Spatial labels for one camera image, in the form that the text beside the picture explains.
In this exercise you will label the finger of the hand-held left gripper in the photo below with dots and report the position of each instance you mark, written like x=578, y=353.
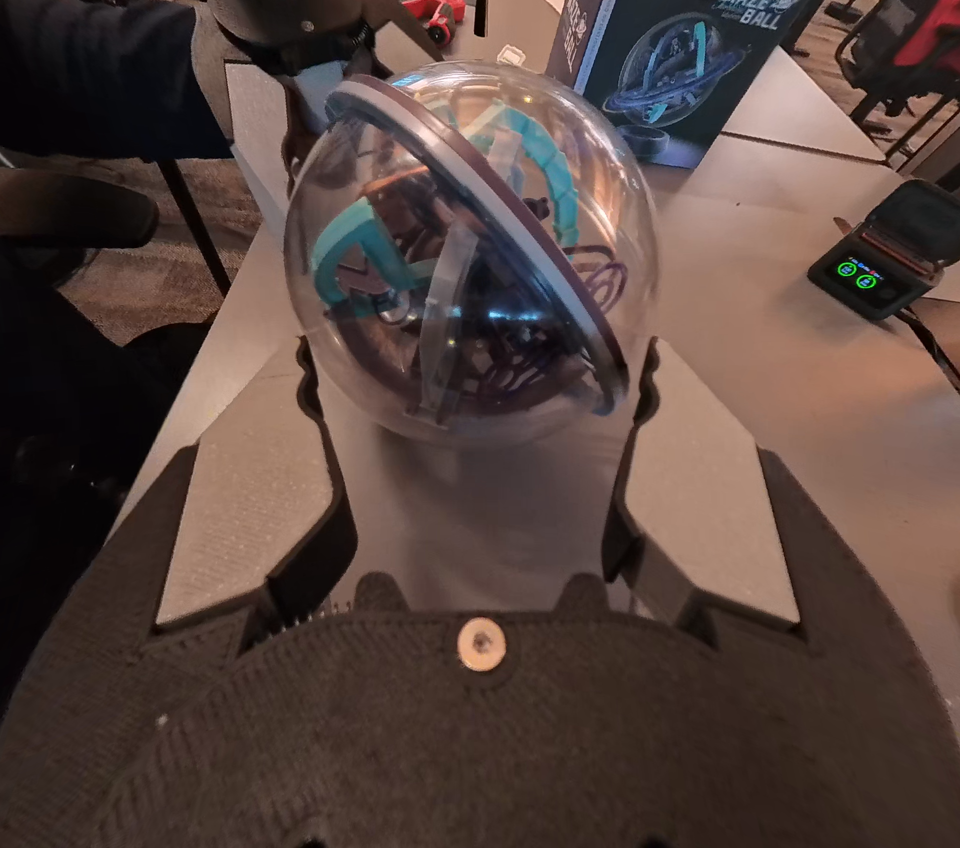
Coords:
x=319, y=86
x=255, y=112

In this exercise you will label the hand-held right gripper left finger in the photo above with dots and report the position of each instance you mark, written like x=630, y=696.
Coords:
x=240, y=518

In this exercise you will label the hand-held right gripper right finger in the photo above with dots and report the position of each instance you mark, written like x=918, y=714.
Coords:
x=705, y=518

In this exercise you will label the clear plastic maze ball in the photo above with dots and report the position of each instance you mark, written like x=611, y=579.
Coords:
x=465, y=263

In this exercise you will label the person's left forearm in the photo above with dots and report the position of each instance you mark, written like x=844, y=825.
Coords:
x=90, y=67

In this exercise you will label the dark maze ball box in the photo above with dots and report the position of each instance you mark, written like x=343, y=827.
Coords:
x=675, y=37

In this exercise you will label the red toy tool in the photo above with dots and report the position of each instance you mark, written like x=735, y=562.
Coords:
x=435, y=7

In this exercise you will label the person's dark clothing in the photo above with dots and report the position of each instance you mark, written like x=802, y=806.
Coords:
x=60, y=413

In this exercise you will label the black device with green display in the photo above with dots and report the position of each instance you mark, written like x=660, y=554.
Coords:
x=862, y=278

